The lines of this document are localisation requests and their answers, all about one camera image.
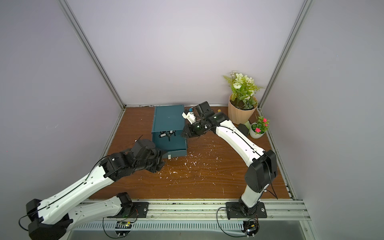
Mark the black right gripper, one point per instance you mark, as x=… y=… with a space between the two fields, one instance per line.
x=190 y=130

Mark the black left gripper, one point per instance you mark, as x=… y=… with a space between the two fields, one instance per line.
x=158 y=154

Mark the teal top drawer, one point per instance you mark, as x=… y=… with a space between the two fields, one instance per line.
x=177 y=147

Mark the teal drawer cabinet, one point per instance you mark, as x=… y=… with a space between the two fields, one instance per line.
x=168 y=118

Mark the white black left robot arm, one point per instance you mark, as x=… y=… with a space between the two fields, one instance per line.
x=56 y=216

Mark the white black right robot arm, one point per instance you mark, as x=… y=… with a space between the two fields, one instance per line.
x=262 y=165

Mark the bunch of keys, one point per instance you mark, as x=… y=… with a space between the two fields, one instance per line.
x=167 y=134

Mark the black gardening glove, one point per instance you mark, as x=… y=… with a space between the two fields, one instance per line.
x=243 y=129

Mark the large peach pot plant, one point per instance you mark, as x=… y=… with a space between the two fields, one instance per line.
x=242 y=101

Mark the small white pot pink flowers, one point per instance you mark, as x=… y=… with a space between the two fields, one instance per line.
x=259 y=128

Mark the left small circuit board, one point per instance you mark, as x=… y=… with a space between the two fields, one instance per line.
x=123 y=228

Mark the small circuit board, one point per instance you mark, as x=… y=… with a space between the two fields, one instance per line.
x=251 y=227
x=123 y=228

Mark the right small circuit board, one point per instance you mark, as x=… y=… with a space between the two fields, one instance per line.
x=251 y=227

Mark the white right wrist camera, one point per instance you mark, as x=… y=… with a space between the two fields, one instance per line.
x=189 y=115

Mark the aluminium front rail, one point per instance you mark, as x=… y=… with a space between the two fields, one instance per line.
x=211 y=209

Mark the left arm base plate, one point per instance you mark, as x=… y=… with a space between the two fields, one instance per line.
x=134 y=210

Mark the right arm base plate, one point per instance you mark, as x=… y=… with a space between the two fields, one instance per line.
x=236 y=210

